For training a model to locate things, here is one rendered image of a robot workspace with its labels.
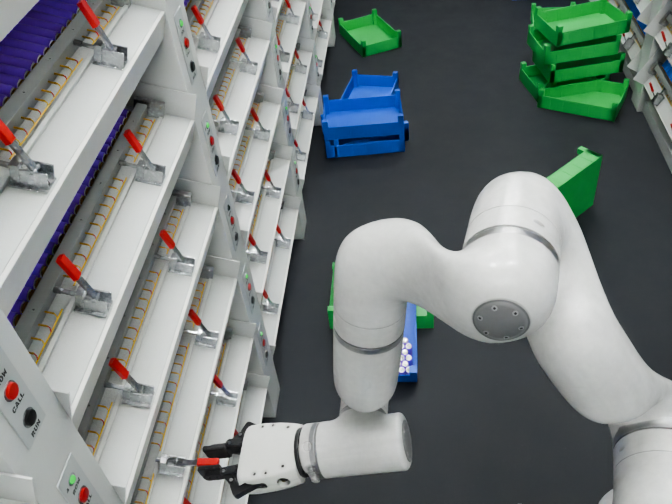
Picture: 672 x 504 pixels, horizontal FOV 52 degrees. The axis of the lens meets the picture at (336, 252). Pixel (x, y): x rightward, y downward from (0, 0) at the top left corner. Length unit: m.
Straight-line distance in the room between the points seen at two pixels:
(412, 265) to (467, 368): 1.21
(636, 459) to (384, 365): 0.33
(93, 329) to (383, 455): 0.44
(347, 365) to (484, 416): 0.99
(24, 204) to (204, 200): 0.61
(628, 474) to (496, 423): 0.91
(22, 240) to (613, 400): 0.65
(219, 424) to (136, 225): 0.58
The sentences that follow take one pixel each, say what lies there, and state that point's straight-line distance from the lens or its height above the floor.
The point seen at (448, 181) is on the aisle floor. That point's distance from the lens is 2.51.
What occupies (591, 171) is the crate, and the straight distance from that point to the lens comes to 2.32.
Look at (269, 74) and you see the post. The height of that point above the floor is 0.61.
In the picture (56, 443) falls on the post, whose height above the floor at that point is 0.91.
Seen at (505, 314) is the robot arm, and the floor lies 1.03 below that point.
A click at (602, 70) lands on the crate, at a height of 0.10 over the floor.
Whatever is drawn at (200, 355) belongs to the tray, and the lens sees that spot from 1.33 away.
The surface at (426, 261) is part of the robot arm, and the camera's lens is 0.70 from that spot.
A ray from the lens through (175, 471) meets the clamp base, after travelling 1.19.
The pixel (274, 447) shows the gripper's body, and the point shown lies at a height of 0.60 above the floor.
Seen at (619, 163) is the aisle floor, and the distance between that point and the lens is 2.67.
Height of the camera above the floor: 1.52
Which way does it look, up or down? 42 degrees down
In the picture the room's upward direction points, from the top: 7 degrees counter-clockwise
